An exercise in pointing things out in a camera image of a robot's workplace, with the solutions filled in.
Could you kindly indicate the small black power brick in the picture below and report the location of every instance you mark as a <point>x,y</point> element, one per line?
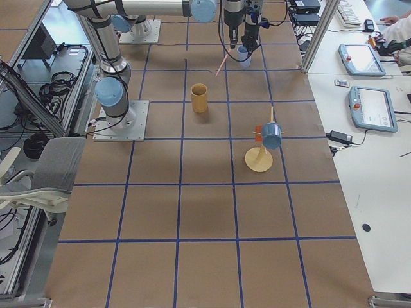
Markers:
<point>340,137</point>

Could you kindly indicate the teach pendant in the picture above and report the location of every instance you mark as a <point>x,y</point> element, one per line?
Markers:
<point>360,60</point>
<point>372,109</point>

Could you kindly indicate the bamboo chopstick holder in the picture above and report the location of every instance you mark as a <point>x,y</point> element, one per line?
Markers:
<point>199,97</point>

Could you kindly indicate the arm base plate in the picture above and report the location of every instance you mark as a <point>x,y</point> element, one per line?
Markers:
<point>130,128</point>
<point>146,32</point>

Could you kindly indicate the orange cup on stand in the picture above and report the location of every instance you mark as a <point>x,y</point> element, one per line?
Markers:
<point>257,137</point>

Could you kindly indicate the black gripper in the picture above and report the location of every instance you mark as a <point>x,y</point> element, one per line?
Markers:
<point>234,17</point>
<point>251,31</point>

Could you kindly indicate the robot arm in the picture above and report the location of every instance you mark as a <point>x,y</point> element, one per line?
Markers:
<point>112,90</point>
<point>202,11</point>

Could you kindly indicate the blue cup on stand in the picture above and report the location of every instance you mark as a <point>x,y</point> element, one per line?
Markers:
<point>271,134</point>

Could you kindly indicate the teach pendant far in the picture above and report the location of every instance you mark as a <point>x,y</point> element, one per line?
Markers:
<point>360,60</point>

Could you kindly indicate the light blue plastic cup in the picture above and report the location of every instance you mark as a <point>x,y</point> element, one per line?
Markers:
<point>243,56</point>

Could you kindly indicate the grey office chair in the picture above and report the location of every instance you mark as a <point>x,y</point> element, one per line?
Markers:
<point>49,186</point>

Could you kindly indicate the aluminium frame post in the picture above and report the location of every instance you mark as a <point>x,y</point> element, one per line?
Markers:
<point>325,19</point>

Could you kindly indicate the teach pendant near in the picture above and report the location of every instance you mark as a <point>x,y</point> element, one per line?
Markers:
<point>372,109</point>

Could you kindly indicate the wooden cup tree stand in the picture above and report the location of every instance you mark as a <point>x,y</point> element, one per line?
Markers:
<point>259,159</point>

